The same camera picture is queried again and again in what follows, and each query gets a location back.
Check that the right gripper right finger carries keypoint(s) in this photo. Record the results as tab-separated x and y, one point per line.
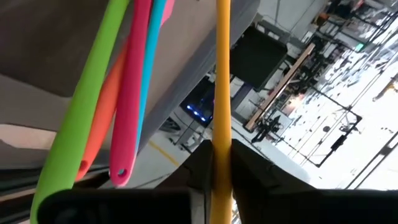
295	208

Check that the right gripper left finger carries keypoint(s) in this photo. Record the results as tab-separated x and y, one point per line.
124	207

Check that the black computer tower with lights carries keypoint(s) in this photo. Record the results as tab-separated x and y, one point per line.
199	105

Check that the pink silicone spatula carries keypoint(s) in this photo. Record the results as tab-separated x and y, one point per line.
130	93

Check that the wood-top workbench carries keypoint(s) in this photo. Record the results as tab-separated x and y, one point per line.
280	90

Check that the large black case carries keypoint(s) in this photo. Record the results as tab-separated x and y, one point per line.
258	59

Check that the orange silicone spoon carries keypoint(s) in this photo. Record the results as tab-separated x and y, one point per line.
102	115

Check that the green silicone spatula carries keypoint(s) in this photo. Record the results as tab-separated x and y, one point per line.
77	118

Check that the blue silicone spatula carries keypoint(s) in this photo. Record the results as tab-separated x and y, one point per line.
152	46

